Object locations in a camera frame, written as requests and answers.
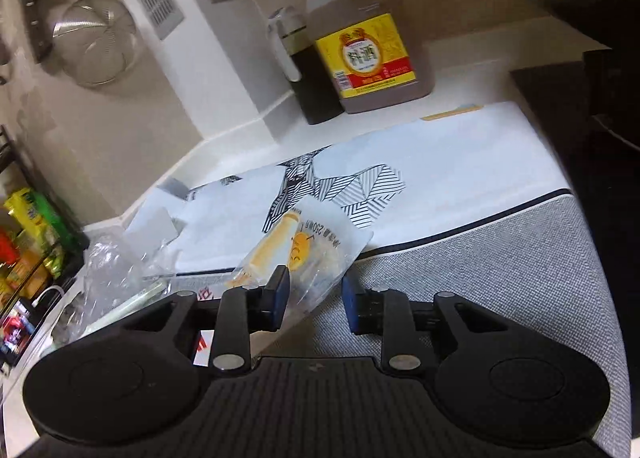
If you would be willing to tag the black metal kitchen rack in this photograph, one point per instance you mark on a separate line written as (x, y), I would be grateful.
(6, 152)

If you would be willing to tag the dark hanging utensil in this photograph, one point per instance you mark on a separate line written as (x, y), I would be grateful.
(40, 12)

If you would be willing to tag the white folded paper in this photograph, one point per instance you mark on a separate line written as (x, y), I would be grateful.
(150, 230)

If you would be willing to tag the clear plastic bag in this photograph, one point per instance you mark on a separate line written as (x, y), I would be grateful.
(110, 263)

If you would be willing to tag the dark sauce dispenser bottle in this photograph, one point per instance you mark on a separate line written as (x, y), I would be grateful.
(315, 87)

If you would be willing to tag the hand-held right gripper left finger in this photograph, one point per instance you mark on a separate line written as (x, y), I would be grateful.
(279, 300)

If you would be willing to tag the clear yellow print snack packet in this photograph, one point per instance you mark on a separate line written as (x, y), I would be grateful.
(310, 243)

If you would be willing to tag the large cooking wine jug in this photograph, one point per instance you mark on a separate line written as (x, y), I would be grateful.
(370, 62)

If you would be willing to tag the yellow green snack bag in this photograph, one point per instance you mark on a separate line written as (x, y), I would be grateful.
(35, 218)

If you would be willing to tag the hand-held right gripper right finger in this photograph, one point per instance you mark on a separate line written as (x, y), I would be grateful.
(351, 305)

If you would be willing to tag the grey and white printed mat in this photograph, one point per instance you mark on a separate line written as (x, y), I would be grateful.
(475, 177)

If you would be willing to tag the metal mesh strainer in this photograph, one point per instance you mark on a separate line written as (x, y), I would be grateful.
(95, 42)

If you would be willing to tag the white red print wrapper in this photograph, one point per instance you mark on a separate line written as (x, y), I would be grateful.
(202, 345)

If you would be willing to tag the black smartphone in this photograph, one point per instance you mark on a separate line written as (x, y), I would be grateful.
(15, 328)

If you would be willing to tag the pale green paper sleeve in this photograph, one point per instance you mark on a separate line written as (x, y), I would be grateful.
(130, 305)

